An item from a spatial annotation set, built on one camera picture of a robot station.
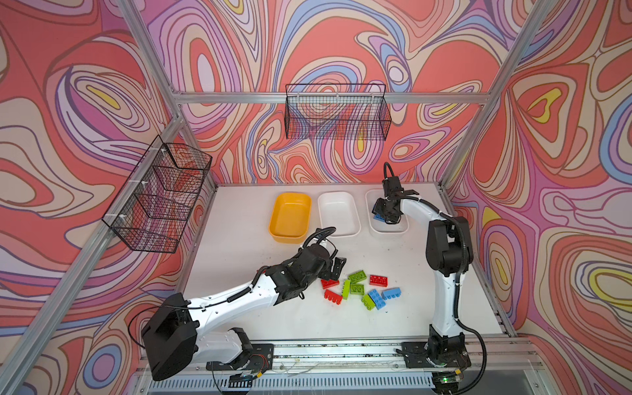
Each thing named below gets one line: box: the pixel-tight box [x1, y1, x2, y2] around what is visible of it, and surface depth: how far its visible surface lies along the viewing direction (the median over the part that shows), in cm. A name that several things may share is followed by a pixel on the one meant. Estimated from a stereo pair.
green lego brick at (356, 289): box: [349, 283, 365, 296], surface depth 88 cm
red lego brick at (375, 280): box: [368, 274, 389, 288], surface depth 90 cm
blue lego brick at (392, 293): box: [381, 287, 402, 301], surface depth 86 cm
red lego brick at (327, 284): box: [320, 278, 340, 290], surface depth 90 cm
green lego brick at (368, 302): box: [361, 294, 376, 312], surface depth 84 cm
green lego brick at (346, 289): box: [342, 278, 351, 301], surface depth 87 cm
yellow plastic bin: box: [268, 192, 312, 245], surface depth 110 cm
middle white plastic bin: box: [317, 191, 362, 237], surface depth 111 cm
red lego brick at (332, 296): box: [324, 289, 343, 306], surface depth 86 cm
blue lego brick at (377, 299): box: [367, 288, 387, 311], surface depth 86 cm
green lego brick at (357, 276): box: [347, 269, 368, 284], surface depth 90 cm
